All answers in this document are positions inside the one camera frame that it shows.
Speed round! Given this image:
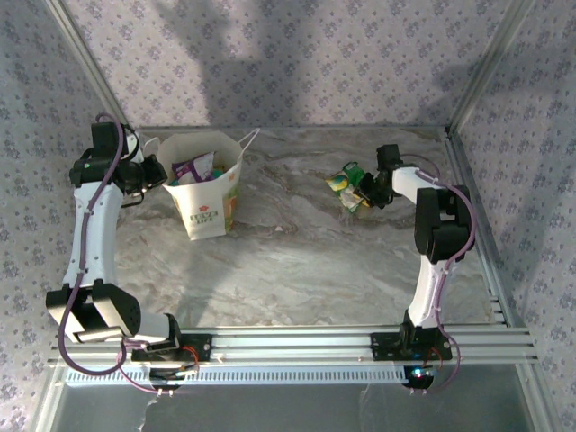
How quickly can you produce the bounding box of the white slotted cable duct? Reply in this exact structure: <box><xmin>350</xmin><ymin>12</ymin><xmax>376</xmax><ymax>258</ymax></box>
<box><xmin>65</xmin><ymin>363</ymin><xmax>413</xmax><ymax>387</ymax></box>

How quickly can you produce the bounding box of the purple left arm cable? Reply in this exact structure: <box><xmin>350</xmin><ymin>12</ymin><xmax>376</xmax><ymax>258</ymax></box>
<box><xmin>58</xmin><ymin>112</ymin><xmax>181</xmax><ymax>395</ymax></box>

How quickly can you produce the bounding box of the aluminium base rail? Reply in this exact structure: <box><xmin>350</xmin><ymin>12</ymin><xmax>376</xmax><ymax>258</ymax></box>
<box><xmin>49</xmin><ymin>327</ymin><xmax>539</xmax><ymax>365</ymax></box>

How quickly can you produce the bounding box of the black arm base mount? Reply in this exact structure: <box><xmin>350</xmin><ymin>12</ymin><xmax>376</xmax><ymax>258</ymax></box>
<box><xmin>130</xmin><ymin>330</ymin><xmax>212</xmax><ymax>364</ymax></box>
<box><xmin>371</xmin><ymin>330</ymin><xmax>454</xmax><ymax>361</ymax></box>

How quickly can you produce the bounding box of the aluminium frame post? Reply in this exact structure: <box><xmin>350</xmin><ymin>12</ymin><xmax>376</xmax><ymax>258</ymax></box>
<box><xmin>447</xmin><ymin>0</ymin><xmax>536</xmax><ymax>131</ymax></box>
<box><xmin>44</xmin><ymin>0</ymin><xmax>134</xmax><ymax>136</ymax></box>

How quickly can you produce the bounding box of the black round controller board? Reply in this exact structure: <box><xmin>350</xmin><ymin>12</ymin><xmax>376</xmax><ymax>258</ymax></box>
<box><xmin>148</xmin><ymin>366</ymin><xmax>202</xmax><ymax>391</ymax></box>
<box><xmin>402</xmin><ymin>364</ymin><xmax>437</xmax><ymax>391</ymax></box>

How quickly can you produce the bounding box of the green snack packet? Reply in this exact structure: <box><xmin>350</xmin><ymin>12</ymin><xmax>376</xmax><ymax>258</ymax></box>
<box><xmin>326</xmin><ymin>160</ymin><xmax>375</xmax><ymax>213</ymax></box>

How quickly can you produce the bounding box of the purple snack packet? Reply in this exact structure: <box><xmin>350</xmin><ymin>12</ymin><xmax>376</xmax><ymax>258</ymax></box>
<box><xmin>172</xmin><ymin>151</ymin><xmax>216</xmax><ymax>185</ymax></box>

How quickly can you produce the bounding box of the white paper bag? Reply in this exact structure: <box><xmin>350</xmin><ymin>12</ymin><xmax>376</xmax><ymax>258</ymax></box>
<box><xmin>143</xmin><ymin>127</ymin><xmax>262</xmax><ymax>242</ymax></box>

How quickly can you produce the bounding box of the aluminium side frame rail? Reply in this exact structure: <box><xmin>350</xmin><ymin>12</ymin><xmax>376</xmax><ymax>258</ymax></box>
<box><xmin>33</xmin><ymin>364</ymin><xmax>67</xmax><ymax>432</ymax></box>
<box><xmin>443</xmin><ymin>125</ymin><xmax>563</xmax><ymax>432</ymax></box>

